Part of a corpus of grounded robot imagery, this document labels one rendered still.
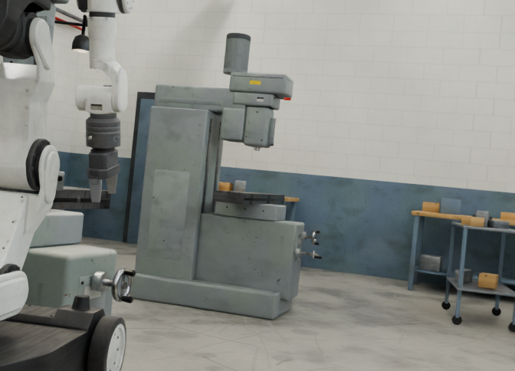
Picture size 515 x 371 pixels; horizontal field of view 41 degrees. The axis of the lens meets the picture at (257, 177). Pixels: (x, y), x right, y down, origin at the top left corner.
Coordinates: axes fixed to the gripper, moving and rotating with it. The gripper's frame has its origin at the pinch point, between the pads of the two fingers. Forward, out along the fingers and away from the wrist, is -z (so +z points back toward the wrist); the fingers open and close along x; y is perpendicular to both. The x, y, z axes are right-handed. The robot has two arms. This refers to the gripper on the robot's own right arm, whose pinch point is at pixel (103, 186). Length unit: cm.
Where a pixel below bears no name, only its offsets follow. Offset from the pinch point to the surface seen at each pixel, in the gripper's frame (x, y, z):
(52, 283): 35, 33, -42
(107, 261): 59, 23, -41
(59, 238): 57, 41, -34
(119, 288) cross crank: 45, 14, -46
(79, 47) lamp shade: 76, 41, 35
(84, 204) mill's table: 95, 48, -30
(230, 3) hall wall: 773, 137, 88
